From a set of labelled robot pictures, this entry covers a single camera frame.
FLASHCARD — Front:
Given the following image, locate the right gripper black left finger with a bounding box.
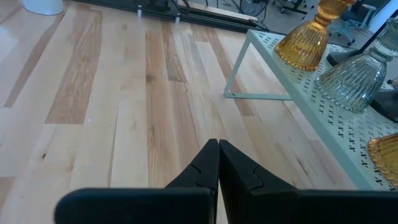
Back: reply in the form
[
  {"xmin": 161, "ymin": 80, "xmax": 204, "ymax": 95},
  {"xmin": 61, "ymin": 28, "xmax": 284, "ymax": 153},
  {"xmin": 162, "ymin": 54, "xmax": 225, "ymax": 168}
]
[{"xmin": 54, "ymin": 138, "xmax": 220, "ymax": 224}]

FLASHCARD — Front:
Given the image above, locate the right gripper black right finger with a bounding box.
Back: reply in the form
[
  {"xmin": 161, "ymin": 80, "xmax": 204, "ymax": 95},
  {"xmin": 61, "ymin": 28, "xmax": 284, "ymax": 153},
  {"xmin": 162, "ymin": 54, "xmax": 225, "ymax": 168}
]
[{"xmin": 218, "ymin": 139, "xmax": 398, "ymax": 224}]

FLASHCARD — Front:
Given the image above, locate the amber ribbed glass candle holder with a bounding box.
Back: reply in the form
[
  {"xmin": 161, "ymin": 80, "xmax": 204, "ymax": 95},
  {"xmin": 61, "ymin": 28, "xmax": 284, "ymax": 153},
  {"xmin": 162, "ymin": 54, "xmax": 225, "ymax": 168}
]
[
  {"xmin": 368, "ymin": 133, "xmax": 398, "ymax": 187},
  {"xmin": 274, "ymin": 0, "xmax": 358, "ymax": 72}
]

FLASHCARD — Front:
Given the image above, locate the clear ribbed glass candle holder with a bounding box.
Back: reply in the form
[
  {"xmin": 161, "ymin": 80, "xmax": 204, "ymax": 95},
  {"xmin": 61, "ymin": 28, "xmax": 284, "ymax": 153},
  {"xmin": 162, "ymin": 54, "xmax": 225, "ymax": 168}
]
[{"xmin": 315, "ymin": 17, "xmax": 398, "ymax": 113}]

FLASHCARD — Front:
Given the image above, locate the pale green perforated metal shelf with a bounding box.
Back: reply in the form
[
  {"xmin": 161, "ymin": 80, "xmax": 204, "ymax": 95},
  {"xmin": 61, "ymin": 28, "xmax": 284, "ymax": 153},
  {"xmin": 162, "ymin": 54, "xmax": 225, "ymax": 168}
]
[{"xmin": 223, "ymin": 29, "xmax": 398, "ymax": 191}]

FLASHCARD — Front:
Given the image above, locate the office chair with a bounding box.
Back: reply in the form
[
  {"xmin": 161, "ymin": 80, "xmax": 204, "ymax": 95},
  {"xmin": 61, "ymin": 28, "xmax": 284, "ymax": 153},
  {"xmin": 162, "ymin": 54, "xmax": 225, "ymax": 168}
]
[{"xmin": 328, "ymin": 2, "xmax": 379, "ymax": 47}]

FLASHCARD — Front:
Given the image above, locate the white pot with green plant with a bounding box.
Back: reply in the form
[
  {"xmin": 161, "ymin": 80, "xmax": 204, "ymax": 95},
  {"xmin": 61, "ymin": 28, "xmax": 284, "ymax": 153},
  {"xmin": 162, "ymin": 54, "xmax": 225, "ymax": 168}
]
[{"xmin": 20, "ymin": 0, "xmax": 65, "ymax": 16}]

